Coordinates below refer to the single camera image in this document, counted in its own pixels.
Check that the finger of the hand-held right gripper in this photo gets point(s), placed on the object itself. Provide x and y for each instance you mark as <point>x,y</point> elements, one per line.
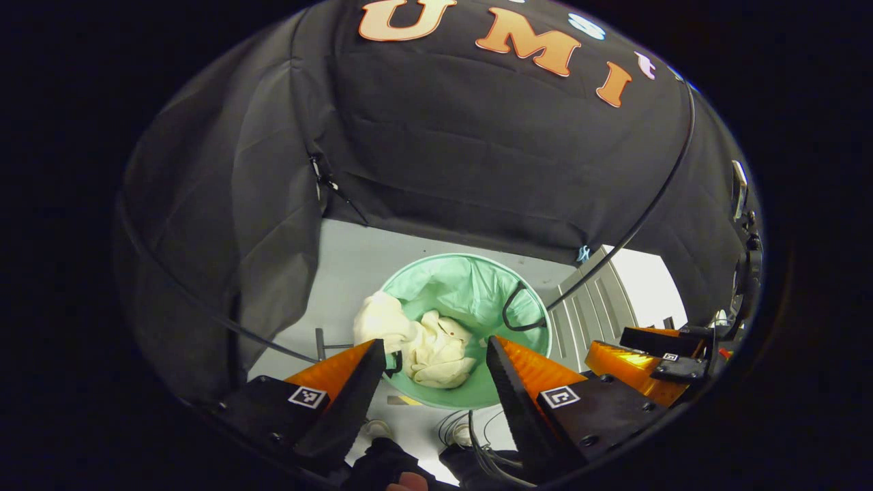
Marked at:
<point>648,339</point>
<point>634,372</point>

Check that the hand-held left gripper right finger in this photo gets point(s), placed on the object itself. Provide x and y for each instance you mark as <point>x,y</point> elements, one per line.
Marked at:
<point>515,402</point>

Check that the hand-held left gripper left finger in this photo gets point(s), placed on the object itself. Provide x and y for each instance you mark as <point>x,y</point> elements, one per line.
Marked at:
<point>354,402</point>

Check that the cream button shirt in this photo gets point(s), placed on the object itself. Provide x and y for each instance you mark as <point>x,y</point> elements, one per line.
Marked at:
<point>436,354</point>

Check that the green laundry hamper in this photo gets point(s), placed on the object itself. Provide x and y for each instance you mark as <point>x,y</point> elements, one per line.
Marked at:
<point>470,286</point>

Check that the white round cap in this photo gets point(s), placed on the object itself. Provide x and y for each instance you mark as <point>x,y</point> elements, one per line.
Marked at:
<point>376,429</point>
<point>464,435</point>

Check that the yellow floor tape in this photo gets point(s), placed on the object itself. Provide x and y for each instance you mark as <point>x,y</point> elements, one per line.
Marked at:
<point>409,401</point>

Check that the person's dark clothing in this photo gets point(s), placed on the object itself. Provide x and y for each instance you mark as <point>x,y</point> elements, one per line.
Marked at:
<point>382,460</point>

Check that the black stand with clamps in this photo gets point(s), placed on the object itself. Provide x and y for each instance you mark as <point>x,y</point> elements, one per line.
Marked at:
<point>750,266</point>

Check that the black backdrop cloth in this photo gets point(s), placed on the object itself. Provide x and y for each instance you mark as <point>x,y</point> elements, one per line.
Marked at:
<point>477,150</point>

